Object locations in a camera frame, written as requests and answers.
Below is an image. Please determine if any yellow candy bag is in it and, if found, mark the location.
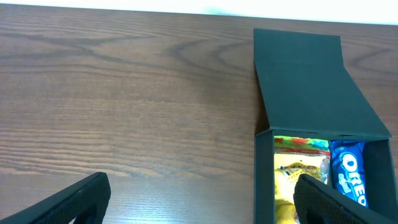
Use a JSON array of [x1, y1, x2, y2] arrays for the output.
[[274, 153, 330, 223]]

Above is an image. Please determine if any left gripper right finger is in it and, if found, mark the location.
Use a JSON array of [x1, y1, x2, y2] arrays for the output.
[[294, 174, 395, 224]]

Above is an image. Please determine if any blue Oreo cookie pack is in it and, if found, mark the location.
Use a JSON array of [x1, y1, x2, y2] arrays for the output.
[[330, 140, 369, 208]]

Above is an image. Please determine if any green Haribo gummy bag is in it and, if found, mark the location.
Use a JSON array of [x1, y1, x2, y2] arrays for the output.
[[274, 136, 331, 184]]

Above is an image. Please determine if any black gift box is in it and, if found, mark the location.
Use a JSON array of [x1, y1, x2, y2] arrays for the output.
[[254, 29, 397, 223]]

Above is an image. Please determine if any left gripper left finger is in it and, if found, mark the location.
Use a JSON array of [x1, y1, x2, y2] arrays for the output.
[[1, 172, 111, 224]]

